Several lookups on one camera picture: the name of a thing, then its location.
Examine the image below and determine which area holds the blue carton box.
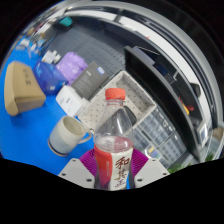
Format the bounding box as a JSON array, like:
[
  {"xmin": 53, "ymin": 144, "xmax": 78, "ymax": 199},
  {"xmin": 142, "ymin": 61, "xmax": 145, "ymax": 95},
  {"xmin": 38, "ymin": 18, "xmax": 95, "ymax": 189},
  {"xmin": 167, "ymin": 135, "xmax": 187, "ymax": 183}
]
[{"xmin": 33, "ymin": 59, "xmax": 69, "ymax": 96}]

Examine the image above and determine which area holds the grey large-drawer parts cabinet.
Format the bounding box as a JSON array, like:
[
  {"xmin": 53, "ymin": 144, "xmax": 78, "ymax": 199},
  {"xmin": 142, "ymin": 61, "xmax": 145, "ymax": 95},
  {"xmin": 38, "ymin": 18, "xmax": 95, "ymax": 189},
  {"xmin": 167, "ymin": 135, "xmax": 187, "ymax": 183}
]
[{"xmin": 133, "ymin": 127, "xmax": 168, "ymax": 164}]

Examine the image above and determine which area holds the black wall shelf unit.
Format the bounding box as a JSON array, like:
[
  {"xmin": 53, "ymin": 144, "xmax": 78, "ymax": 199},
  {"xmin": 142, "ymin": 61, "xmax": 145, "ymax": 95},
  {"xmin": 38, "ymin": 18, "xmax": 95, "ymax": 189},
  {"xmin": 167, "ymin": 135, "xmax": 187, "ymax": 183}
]
[{"xmin": 63, "ymin": 6, "xmax": 218, "ymax": 164}]

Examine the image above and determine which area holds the brown cardboard box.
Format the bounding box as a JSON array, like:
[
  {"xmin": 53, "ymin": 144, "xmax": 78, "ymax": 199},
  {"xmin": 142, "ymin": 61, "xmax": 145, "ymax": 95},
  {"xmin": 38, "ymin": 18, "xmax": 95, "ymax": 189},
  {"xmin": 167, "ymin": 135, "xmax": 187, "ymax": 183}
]
[{"xmin": 3, "ymin": 60, "xmax": 47, "ymax": 117}]

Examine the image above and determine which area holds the clear red-capped drink bottle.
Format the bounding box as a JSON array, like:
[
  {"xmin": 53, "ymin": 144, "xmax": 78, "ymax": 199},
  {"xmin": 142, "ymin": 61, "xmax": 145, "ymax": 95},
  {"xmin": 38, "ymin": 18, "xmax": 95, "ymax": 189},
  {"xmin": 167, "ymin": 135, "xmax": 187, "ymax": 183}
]
[{"xmin": 93, "ymin": 87, "xmax": 135, "ymax": 191}]

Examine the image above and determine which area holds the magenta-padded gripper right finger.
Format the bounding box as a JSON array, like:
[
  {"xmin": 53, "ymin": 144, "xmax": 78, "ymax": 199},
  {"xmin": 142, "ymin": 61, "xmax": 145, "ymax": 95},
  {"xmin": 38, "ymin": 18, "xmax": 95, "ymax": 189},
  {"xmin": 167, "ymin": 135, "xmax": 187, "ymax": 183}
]
[{"xmin": 128, "ymin": 148, "xmax": 171, "ymax": 189}]

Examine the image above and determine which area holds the dark grey upright box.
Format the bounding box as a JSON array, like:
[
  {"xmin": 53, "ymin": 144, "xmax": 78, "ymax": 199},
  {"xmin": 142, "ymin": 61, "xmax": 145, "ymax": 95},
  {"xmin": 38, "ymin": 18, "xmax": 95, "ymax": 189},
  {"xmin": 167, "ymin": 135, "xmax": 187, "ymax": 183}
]
[{"xmin": 70, "ymin": 60, "xmax": 111, "ymax": 101}]

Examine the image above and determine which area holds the grey small-drawer parts cabinet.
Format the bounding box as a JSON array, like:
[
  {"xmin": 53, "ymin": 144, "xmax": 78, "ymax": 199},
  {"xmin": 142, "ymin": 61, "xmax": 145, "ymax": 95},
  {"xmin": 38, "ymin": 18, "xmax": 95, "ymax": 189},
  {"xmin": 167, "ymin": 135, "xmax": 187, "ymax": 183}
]
[
  {"xmin": 159, "ymin": 132, "xmax": 188, "ymax": 162},
  {"xmin": 138, "ymin": 106, "xmax": 176, "ymax": 141}
]

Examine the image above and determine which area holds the white carton box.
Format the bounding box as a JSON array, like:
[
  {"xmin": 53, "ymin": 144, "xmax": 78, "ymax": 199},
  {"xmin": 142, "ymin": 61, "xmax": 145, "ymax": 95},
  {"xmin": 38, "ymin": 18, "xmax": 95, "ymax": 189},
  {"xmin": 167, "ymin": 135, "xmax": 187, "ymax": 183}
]
[{"xmin": 55, "ymin": 84, "xmax": 89, "ymax": 118}]

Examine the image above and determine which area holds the cream and grey ceramic mug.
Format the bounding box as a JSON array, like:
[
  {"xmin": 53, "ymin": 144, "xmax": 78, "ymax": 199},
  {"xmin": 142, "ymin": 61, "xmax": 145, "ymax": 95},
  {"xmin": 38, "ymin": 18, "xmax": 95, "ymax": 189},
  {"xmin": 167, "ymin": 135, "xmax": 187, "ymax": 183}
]
[{"xmin": 47, "ymin": 115, "xmax": 93, "ymax": 158}]

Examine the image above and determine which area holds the beige perforated storage bin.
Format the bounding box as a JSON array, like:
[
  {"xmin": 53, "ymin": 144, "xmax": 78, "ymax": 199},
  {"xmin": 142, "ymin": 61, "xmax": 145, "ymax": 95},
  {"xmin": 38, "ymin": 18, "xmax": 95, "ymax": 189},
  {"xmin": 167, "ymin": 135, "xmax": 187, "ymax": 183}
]
[{"xmin": 78, "ymin": 70, "xmax": 157, "ymax": 134}]

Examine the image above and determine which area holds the purple plastic bag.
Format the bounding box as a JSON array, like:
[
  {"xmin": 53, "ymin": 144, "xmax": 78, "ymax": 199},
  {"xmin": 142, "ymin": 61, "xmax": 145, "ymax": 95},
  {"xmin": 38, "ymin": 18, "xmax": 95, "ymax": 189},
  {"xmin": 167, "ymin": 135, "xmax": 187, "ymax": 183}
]
[{"xmin": 55, "ymin": 51, "xmax": 89, "ymax": 85}]

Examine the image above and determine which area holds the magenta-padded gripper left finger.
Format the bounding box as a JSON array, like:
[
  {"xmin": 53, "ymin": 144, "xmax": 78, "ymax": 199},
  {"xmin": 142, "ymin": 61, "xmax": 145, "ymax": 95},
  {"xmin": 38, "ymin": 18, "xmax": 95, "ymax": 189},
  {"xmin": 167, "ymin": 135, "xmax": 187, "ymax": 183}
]
[{"xmin": 57, "ymin": 148, "xmax": 99, "ymax": 189}]

